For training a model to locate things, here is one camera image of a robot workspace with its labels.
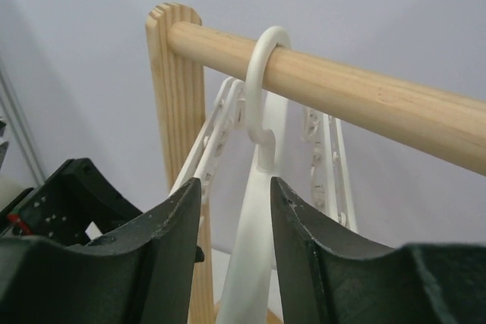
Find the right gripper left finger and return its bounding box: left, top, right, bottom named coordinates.
left=1, top=178, right=201, bottom=323

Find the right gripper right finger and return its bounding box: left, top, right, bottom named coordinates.
left=270, top=178, right=485, bottom=323

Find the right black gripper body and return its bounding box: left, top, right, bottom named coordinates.
left=1, top=158, right=142, bottom=245

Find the white clip hanger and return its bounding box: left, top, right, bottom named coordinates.
left=174, top=26, right=357, bottom=323

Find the wooden hanging rack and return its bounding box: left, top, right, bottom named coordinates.
left=145, top=3, right=485, bottom=323

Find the aluminium corner frame post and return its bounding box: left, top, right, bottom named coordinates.
left=1, top=62, right=46, bottom=186

